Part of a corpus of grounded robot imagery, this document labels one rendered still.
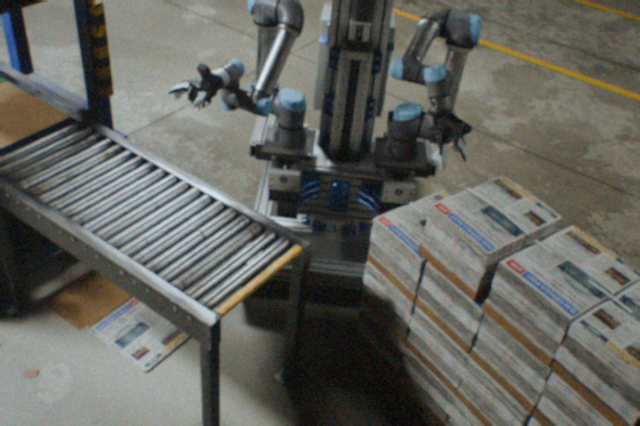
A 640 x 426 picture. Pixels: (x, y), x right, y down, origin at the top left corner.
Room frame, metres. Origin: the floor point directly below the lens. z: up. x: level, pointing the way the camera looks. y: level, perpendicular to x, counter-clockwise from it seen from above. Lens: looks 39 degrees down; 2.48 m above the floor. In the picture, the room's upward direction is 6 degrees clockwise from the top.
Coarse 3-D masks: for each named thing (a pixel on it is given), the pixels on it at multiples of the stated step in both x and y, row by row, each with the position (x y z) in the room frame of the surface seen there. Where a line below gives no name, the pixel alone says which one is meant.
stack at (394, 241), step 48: (384, 240) 2.02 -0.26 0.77; (384, 288) 1.98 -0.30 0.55; (432, 288) 1.82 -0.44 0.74; (384, 336) 1.95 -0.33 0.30; (432, 336) 1.76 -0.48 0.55; (480, 336) 1.62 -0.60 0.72; (384, 384) 1.92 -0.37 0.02; (432, 384) 1.72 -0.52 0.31; (480, 384) 1.56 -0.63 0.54; (528, 384) 1.45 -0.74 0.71
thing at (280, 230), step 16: (96, 128) 2.53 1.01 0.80; (128, 144) 2.44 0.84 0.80; (144, 160) 2.35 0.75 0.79; (160, 160) 2.34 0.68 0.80; (176, 176) 2.25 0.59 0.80; (192, 176) 2.26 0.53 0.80; (208, 192) 2.16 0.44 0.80; (224, 192) 2.17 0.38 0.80; (240, 208) 2.08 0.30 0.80; (272, 224) 2.01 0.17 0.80; (304, 240) 1.94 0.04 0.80; (304, 256) 1.90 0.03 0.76
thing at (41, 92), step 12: (0, 72) 2.94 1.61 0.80; (12, 72) 2.95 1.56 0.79; (24, 84) 2.85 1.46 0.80; (36, 84) 2.87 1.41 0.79; (36, 96) 2.75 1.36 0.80; (48, 96) 2.77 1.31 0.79; (60, 96) 2.78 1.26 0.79; (60, 108) 2.66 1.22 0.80; (72, 108) 2.69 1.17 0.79; (84, 108) 2.70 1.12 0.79; (48, 132) 2.52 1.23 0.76; (12, 144) 2.37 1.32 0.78; (24, 144) 2.42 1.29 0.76; (0, 156) 2.32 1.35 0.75
